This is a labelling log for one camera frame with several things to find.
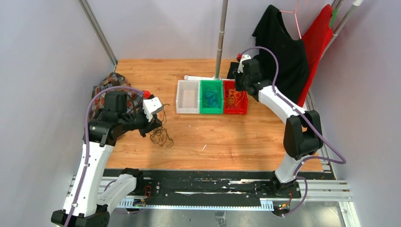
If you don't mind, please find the yellow cable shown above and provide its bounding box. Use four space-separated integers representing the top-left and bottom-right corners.
226 87 248 109

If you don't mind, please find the dark blue cable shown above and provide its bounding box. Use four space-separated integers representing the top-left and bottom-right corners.
205 86 221 103

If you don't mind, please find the light blue cable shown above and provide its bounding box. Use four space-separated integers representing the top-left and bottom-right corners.
203 91 221 108

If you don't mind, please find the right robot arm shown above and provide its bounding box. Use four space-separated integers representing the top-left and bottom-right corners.
234 54 323 197

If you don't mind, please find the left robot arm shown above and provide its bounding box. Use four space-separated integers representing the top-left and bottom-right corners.
51 90 164 227

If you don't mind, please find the red plastic bin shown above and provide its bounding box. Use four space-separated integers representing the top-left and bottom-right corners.
223 80 248 114

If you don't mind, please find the green plastic bin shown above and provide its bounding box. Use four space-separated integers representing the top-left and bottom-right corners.
200 80 224 114

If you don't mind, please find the white plastic bin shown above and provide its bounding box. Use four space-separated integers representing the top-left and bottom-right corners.
176 80 200 114

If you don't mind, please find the plaid flannel shirt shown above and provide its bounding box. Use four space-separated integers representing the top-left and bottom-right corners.
88 72 144 120

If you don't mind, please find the white stand base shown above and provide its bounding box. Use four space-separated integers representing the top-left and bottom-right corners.
184 75 244 86

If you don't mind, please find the black t-shirt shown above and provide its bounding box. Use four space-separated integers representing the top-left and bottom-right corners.
227 4 310 104

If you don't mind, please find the metal stand pole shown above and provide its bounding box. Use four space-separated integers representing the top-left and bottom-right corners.
213 0 228 80

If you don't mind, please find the red garment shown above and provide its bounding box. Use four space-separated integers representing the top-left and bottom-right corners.
297 4 333 106

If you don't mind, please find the pink clothes hanger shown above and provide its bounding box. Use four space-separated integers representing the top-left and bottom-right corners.
279 0 302 40

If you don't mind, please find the green clothes hanger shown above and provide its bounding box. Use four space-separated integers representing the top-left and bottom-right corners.
329 8 338 28

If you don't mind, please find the white garment rack pole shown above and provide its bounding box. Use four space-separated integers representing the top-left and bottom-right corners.
321 0 363 58

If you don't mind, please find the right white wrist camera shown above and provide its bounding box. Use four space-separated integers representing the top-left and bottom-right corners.
236 53 252 73

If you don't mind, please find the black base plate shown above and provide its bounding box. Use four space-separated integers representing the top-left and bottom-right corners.
129 170 301 207

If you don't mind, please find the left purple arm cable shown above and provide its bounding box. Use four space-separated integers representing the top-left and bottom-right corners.
62 86 151 227

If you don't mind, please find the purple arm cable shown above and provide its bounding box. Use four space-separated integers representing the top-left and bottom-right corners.
62 86 151 227
236 46 347 218

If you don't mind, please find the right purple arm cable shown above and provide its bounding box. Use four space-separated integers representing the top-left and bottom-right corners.
236 46 347 218

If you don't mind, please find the aluminium frame rail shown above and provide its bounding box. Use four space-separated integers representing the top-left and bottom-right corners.
56 175 361 227

